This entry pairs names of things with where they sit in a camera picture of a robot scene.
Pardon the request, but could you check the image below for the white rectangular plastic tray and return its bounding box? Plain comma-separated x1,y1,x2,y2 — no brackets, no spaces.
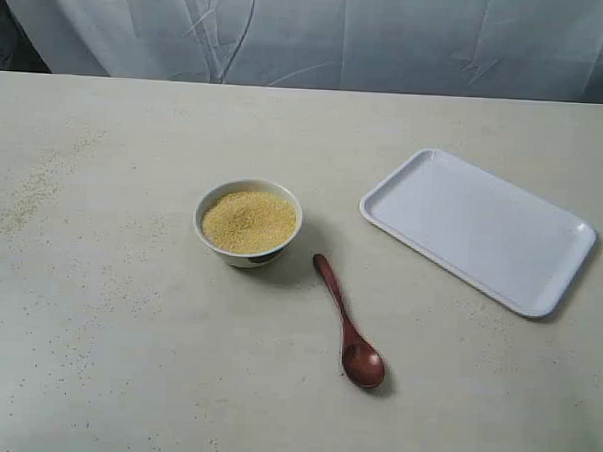
359,148,597,319

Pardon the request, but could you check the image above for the white ceramic bowl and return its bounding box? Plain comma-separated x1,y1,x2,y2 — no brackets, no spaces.
192,178,303,269

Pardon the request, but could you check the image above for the tan granular food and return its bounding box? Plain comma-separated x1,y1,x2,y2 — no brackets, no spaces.
201,191,297,254

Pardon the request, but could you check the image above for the dark red wooden spoon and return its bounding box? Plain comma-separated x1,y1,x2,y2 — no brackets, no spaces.
313,254,385,389

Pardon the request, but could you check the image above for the white backdrop curtain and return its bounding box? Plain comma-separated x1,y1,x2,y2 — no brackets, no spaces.
6,0,603,103

